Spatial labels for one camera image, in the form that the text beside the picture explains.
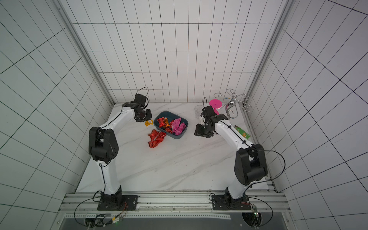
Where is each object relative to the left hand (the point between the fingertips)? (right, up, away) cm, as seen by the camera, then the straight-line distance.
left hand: (149, 119), depth 96 cm
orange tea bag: (+11, -2, +5) cm, 13 cm away
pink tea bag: (+18, -3, +3) cm, 19 cm away
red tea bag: (+8, -2, +4) cm, 9 cm away
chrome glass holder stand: (+54, +6, -10) cm, 55 cm away
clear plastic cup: (+36, +7, +14) cm, 39 cm away
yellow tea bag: (0, -2, -2) cm, 3 cm away
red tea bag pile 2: (+5, -13, +1) cm, 14 cm away
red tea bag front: (+14, -7, +1) cm, 16 cm away
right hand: (+30, -8, -9) cm, 33 cm away
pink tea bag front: (+22, -7, +2) cm, 23 cm away
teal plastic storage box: (+16, +2, +10) cm, 19 cm away
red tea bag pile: (+3, -10, +1) cm, 11 cm away
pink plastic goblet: (+43, +9, -15) cm, 46 cm away
